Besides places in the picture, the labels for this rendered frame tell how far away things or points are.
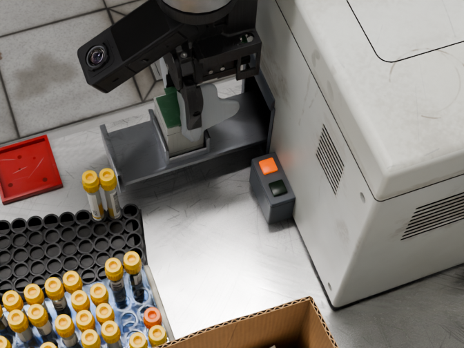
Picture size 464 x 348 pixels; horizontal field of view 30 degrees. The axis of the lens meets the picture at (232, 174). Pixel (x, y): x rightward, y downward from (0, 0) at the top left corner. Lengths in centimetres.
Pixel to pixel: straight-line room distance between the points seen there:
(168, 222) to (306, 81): 27
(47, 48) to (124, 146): 125
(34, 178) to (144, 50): 28
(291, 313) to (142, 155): 27
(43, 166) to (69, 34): 123
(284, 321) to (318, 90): 21
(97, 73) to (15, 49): 142
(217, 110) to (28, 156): 25
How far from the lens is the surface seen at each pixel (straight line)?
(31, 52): 219
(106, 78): 79
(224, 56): 79
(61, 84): 213
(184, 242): 94
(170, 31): 77
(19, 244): 94
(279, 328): 81
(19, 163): 101
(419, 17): 74
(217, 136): 96
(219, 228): 95
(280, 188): 92
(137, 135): 96
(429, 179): 70
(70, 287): 81
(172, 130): 89
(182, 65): 79
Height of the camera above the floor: 174
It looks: 62 degrees down
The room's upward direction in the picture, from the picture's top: 4 degrees clockwise
